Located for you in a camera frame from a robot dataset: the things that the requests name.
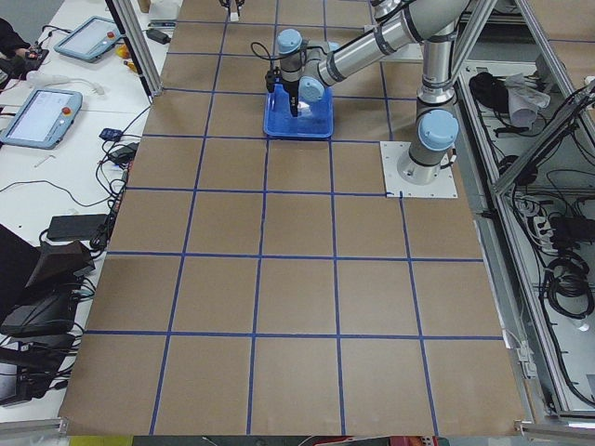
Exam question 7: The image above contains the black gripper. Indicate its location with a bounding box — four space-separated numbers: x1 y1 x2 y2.
265 67 300 116

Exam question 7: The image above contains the white block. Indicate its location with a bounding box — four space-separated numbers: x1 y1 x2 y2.
297 101 311 114

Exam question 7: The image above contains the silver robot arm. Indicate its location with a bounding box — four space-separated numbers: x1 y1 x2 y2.
265 0 467 186

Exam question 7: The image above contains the blue plastic tray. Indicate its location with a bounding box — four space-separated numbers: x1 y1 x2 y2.
263 85 334 139

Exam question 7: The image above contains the teach pendant far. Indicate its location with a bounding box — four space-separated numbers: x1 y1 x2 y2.
54 16 122 62

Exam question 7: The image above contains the teach pendant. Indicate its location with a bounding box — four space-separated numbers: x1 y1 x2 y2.
1 88 83 150
54 16 122 62

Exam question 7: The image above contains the teach pendant near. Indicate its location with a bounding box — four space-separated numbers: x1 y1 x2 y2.
1 88 83 150

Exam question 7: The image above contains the black power adapter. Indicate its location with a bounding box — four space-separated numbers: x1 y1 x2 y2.
46 214 107 242

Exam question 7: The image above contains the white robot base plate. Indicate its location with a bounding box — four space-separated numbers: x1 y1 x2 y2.
379 141 458 199

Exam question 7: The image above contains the aluminium frame post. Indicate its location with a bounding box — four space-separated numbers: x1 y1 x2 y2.
105 0 163 98

